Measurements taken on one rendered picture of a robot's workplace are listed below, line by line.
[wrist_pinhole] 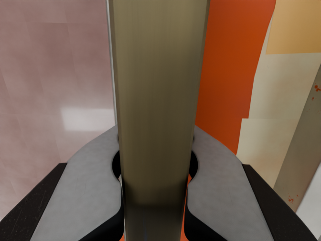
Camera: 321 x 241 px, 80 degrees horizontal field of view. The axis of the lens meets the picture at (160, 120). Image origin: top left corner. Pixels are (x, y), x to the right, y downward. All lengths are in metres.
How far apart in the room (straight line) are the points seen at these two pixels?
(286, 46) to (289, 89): 0.04
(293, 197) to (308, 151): 0.05
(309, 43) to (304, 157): 0.10
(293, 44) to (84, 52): 0.16
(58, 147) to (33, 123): 0.03
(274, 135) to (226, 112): 0.06
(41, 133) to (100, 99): 0.07
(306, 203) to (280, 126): 0.07
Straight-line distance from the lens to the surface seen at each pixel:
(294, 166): 0.23
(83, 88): 0.18
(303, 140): 0.22
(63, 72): 0.18
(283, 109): 0.21
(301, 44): 0.20
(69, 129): 0.20
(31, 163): 0.24
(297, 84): 0.20
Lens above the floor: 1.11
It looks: 64 degrees down
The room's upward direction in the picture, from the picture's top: 179 degrees clockwise
